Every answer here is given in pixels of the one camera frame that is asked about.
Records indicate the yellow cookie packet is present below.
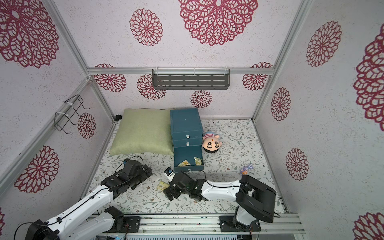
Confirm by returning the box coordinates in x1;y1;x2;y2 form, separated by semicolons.
157;181;170;191
178;160;191;167

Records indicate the yellow-green cookie packet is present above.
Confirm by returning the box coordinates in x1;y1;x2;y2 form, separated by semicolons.
194;157;203;166

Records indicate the teal bottom drawer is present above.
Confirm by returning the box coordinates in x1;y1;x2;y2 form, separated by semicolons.
174;146;205;173

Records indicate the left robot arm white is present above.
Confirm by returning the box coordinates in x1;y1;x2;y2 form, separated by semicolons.
25;159;153;240

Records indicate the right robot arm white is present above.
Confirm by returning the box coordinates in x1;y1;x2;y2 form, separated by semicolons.
163;168;277;226

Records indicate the teal drawer cabinet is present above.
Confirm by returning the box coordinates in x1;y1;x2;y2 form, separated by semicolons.
170;108;203;148

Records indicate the round-faced plush doll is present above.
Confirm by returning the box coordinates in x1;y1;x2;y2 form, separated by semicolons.
202;131;222;154

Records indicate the green cushion pillow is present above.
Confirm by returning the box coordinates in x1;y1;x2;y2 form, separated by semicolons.
110;109;174;156

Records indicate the small purple toy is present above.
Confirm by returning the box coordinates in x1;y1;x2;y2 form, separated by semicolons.
240;164;254;175

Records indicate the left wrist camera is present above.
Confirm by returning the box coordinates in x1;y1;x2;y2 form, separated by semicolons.
123;159;131;167

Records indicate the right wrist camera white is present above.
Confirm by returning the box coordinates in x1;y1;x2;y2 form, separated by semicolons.
164;167;176;182

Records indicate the metal base rail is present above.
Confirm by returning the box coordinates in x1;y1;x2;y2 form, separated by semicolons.
95;214;307;240

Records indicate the black cable grommet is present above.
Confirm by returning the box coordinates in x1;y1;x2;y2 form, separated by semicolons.
115;115;123;121

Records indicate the black wire wall rack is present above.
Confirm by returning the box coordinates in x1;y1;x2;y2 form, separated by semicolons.
53;94;90;135

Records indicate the grey wall shelf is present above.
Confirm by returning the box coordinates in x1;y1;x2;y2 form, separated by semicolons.
152;68;231;90

